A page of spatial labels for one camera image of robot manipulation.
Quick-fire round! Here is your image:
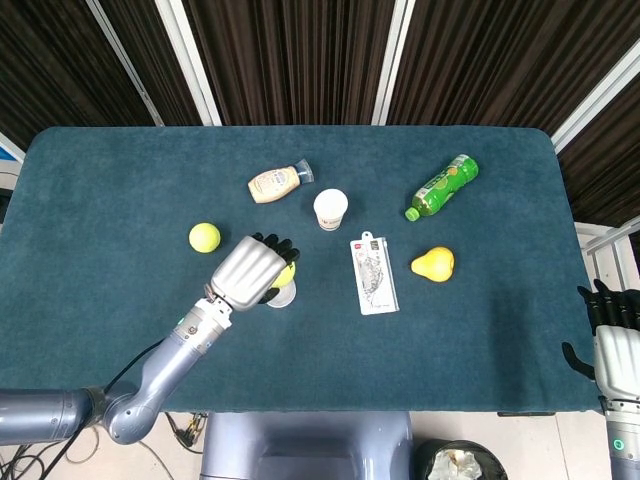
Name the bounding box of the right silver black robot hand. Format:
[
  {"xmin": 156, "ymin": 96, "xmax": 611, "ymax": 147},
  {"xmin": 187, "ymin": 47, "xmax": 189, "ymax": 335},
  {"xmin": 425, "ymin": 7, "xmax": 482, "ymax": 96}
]
[{"xmin": 560, "ymin": 278, "xmax": 640, "ymax": 401}]

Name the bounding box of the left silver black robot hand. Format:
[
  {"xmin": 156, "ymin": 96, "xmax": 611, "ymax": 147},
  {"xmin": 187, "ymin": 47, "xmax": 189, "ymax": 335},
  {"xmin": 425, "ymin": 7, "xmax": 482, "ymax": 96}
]
[{"xmin": 208, "ymin": 232, "xmax": 302, "ymax": 312}]

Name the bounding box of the plain yellow tennis ball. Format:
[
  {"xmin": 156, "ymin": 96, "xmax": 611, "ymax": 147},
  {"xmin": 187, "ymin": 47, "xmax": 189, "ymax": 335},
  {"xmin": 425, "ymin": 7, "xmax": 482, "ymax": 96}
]
[{"xmin": 188, "ymin": 221, "xmax": 222, "ymax": 255}]

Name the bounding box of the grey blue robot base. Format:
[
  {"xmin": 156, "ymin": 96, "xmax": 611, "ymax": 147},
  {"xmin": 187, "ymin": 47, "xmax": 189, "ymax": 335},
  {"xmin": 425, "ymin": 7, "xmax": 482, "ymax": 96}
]
[{"xmin": 199, "ymin": 410, "xmax": 416, "ymax": 480}]

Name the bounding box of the clear plastic tube container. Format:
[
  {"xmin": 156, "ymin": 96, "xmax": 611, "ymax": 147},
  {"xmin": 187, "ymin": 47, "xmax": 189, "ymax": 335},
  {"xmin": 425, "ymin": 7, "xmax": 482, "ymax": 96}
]
[{"xmin": 263, "ymin": 279, "xmax": 299, "ymax": 311}]

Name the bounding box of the beige mayonnaise squeeze bottle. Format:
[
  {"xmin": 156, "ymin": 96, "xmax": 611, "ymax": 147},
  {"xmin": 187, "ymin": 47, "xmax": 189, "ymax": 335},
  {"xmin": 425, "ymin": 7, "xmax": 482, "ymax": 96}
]
[{"xmin": 247, "ymin": 157, "xmax": 316, "ymax": 205}]

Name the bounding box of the white metal rack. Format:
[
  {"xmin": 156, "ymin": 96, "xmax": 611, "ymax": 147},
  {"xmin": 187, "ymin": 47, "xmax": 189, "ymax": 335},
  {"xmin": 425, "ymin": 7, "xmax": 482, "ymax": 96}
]
[{"xmin": 573, "ymin": 214, "xmax": 640, "ymax": 291}]

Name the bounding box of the white paper cup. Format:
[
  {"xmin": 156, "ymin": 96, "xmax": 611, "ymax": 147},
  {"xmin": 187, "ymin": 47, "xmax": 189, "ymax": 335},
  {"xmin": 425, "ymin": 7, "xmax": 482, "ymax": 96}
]
[{"xmin": 313, "ymin": 188, "xmax": 350, "ymax": 233}]

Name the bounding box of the white ruler set pouch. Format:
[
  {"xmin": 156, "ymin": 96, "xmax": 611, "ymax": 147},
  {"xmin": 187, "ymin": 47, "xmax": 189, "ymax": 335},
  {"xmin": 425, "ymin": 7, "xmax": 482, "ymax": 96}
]
[{"xmin": 349, "ymin": 230, "xmax": 402, "ymax": 317}]

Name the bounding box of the teal table cloth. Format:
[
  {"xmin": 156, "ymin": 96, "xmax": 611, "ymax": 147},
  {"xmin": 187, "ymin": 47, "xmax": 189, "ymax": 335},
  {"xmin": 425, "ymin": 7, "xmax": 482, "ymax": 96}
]
[{"xmin": 0, "ymin": 124, "xmax": 604, "ymax": 415}]

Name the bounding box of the yellow pear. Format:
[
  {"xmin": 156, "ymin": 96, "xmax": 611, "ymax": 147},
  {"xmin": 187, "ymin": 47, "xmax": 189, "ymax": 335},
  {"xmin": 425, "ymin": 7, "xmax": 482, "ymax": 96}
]
[{"xmin": 410, "ymin": 246, "xmax": 456, "ymax": 284}]

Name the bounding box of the green tea plastic bottle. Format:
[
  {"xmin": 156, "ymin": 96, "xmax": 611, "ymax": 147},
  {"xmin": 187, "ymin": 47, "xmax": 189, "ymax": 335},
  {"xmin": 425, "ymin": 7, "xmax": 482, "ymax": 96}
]
[{"xmin": 404, "ymin": 153, "xmax": 480, "ymax": 222}]

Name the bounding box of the black trash bin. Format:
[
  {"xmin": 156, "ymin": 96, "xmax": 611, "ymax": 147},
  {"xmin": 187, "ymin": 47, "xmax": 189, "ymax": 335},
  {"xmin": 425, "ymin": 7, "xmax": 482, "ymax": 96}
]
[{"xmin": 413, "ymin": 438, "xmax": 509, "ymax": 480}]

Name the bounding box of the brown pleated curtain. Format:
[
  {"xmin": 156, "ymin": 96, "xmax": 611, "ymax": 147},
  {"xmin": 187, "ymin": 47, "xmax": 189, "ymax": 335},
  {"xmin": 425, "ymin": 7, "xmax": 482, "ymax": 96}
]
[{"xmin": 0, "ymin": 0, "xmax": 640, "ymax": 226}]

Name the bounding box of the white blue sign panel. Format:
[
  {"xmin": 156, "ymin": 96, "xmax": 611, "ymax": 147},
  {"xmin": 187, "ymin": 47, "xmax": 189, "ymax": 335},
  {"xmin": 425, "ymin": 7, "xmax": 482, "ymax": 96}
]
[{"xmin": 0, "ymin": 130, "xmax": 26, "ymax": 224}]

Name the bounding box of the white partition frame post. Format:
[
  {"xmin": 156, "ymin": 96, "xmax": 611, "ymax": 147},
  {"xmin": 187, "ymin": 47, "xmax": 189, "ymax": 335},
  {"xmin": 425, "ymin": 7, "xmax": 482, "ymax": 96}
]
[
  {"xmin": 84, "ymin": 0, "xmax": 166, "ymax": 127},
  {"xmin": 371, "ymin": 0, "xmax": 417, "ymax": 126},
  {"xmin": 153, "ymin": 0, "xmax": 223, "ymax": 127},
  {"xmin": 551, "ymin": 47, "xmax": 640, "ymax": 155}
]

